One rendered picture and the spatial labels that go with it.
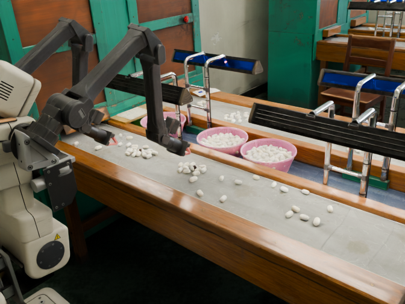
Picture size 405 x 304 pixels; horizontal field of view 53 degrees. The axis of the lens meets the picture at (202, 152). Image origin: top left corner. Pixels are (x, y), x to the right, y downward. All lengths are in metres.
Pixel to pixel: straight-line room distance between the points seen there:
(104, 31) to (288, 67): 2.58
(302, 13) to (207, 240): 3.23
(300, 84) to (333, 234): 3.20
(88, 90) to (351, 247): 0.97
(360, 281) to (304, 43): 3.41
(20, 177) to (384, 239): 1.20
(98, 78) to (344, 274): 0.93
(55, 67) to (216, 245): 1.30
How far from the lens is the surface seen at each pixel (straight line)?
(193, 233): 1.58
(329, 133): 1.41
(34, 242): 1.49
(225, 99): 2.70
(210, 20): 4.32
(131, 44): 1.36
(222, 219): 1.49
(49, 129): 1.21
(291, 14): 4.47
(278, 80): 4.69
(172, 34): 2.82
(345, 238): 1.49
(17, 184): 1.42
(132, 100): 2.63
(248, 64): 2.22
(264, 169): 1.81
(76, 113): 1.23
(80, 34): 1.76
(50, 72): 2.30
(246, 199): 1.65
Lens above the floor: 1.63
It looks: 26 degrees down
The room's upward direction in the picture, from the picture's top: 4 degrees counter-clockwise
